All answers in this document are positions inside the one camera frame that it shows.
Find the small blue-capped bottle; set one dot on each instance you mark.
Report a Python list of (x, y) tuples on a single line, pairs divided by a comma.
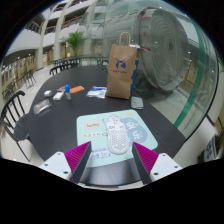
[(68, 93)]

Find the green potted plant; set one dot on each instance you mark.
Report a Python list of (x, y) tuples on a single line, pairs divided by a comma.
[(75, 40)]

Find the small white box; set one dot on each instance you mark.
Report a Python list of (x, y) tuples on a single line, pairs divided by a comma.
[(48, 93)]

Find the black spindle-back chair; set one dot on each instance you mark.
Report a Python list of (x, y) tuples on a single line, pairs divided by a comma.
[(20, 128)]

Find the white perforated computer mouse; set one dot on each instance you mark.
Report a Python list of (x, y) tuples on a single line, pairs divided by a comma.
[(117, 138)]

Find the orange flat packet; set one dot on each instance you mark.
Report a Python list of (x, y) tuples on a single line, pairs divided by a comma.
[(77, 89)]

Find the black chair behind table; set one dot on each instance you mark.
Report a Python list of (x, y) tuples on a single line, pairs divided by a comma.
[(63, 68)]

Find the cream white box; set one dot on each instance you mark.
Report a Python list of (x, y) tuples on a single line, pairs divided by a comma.
[(58, 96)]

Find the clear plastic snack bag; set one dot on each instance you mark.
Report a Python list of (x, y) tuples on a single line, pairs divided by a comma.
[(42, 106)]

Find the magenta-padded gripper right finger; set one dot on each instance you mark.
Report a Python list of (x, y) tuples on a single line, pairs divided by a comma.
[(148, 160)]

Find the grey flat pouch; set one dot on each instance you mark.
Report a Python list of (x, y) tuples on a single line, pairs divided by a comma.
[(137, 102)]

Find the light green printed mouse pad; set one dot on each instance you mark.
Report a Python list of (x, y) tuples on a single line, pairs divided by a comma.
[(140, 133)]

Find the group of black chairs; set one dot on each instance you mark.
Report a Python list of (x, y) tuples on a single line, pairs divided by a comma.
[(28, 76)]

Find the pinkish brown flat packet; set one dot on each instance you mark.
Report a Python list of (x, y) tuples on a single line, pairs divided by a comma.
[(61, 89)]

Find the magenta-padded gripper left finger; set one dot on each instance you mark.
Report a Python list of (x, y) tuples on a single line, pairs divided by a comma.
[(75, 160)]

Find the white and blue packet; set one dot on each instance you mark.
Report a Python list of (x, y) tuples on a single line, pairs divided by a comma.
[(97, 92)]

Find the brown paper bag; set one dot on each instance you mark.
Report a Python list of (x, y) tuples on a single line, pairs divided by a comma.
[(121, 73)]

